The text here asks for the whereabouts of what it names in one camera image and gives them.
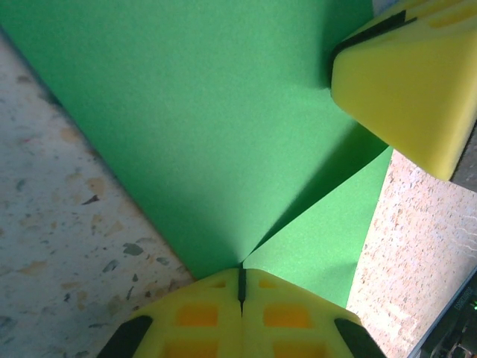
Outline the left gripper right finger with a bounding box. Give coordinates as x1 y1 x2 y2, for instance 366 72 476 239
241 268 387 358

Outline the green square paper sheet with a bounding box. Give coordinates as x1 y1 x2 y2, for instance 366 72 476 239
0 0 394 310

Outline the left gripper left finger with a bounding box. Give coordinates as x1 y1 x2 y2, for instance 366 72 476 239
96 268 243 358

